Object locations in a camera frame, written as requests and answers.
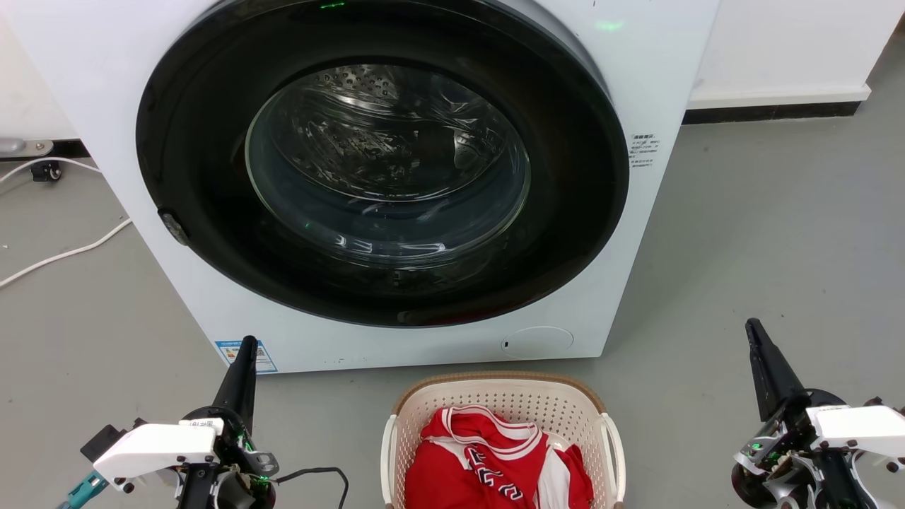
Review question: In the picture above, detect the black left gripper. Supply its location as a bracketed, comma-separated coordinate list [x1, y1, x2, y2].
[176, 337, 279, 509]

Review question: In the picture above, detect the round white filter cover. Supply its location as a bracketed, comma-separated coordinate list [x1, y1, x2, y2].
[500, 325, 576, 358]

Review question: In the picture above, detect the steel washer drum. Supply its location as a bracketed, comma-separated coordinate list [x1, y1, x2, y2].
[245, 64, 532, 267]

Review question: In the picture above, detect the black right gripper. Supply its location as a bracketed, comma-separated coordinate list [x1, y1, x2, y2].
[731, 318, 849, 509]

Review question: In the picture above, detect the beige perforated laundry basket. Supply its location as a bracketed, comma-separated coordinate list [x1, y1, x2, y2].
[380, 371, 628, 509]

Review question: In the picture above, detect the blue energy label sticker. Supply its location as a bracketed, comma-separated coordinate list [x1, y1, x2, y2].
[215, 339, 279, 374]

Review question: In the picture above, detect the grey metal bracket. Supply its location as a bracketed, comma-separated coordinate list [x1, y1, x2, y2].
[0, 138, 54, 158]

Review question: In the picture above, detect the small grey text sticker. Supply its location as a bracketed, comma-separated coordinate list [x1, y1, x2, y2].
[629, 132, 661, 170]

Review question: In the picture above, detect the white floor cable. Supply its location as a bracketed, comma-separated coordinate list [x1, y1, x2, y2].
[0, 156, 101, 187]
[0, 217, 134, 290]

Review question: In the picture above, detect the black round washer door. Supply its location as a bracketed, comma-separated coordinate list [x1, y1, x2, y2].
[136, 0, 631, 329]

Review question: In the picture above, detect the red and white jersey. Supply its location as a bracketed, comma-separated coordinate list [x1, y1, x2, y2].
[402, 405, 595, 509]

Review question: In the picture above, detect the teal cable connector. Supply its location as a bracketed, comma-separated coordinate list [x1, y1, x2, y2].
[58, 471, 110, 509]

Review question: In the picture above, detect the thin black left gripper cable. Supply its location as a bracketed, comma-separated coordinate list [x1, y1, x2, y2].
[273, 466, 351, 509]

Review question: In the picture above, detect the white cabinet with black base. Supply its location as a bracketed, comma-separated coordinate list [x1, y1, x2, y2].
[684, 0, 905, 126]

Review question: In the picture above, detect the white front-load washing machine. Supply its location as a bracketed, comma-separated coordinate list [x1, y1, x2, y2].
[0, 0, 722, 375]

